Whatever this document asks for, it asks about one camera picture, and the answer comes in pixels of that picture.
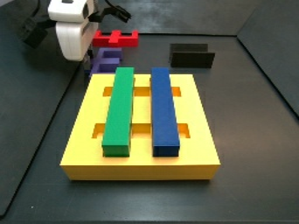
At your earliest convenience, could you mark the yellow slotted board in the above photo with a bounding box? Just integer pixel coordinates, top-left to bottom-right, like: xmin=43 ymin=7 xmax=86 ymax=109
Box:
xmin=61 ymin=74 xmax=221 ymax=180

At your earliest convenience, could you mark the purple comb-shaped block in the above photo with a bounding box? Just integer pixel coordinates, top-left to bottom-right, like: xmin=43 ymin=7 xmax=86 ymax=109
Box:
xmin=86 ymin=47 xmax=123 ymax=77

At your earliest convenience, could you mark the red comb-shaped block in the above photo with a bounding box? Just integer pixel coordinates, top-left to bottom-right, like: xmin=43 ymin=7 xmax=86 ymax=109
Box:
xmin=93 ymin=30 xmax=139 ymax=47

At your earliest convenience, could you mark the black fixture stand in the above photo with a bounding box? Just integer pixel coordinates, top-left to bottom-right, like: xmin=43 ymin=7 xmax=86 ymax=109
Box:
xmin=170 ymin=44 xmax=215 ymax=68

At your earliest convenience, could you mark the blue long bar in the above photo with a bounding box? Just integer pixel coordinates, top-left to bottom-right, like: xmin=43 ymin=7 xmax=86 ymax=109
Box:
xmin=151 ymin=67 xmax=181 ymax=157

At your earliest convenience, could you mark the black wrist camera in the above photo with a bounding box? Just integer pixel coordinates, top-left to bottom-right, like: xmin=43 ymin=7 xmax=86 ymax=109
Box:
xmin=21 ymin=17 xmax=55 ymax=48
xmin=89 ymin=5 xmax=133 ymax=23

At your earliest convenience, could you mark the green long bar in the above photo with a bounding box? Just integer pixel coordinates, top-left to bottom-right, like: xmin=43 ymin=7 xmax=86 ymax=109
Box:
xmin=102 ymin=67 xmax=135 ymax=157

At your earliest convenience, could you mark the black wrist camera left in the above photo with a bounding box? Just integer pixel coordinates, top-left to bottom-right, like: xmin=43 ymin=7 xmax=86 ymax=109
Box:
xmin=21 ymin=17 xmax=55 ymax=48

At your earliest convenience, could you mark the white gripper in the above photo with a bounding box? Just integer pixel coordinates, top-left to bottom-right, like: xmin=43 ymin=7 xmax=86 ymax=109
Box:
xmin=49 ymin=0 xmax=99 ymax=61

